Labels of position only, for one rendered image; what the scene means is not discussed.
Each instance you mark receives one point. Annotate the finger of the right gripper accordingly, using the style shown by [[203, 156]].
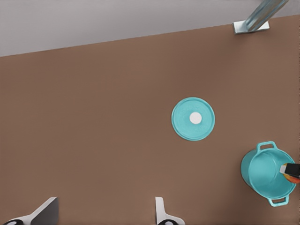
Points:
[[293, 169]]

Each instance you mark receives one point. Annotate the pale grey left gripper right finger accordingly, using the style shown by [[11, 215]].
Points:
[[160, 214]]

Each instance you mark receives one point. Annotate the orange-brown potato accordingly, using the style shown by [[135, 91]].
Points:
[[294, 180]]

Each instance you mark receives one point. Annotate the teal pot lid white knob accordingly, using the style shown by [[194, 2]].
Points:
[[204, 122]]

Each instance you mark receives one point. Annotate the silver frame post with foot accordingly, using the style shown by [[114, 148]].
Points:
[[255, 20]]

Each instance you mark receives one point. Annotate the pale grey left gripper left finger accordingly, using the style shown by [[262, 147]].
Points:
[[45, 212]]

